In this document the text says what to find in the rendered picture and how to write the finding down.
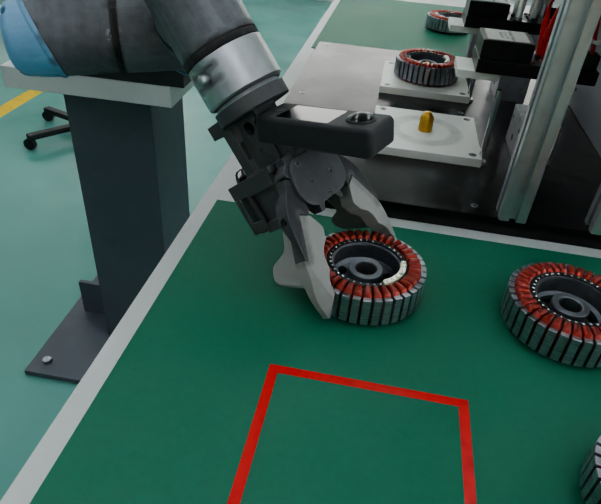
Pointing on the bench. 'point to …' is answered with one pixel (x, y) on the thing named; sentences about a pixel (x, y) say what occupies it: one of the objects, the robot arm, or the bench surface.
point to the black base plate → (474, 207)
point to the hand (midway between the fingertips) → (369, 277)
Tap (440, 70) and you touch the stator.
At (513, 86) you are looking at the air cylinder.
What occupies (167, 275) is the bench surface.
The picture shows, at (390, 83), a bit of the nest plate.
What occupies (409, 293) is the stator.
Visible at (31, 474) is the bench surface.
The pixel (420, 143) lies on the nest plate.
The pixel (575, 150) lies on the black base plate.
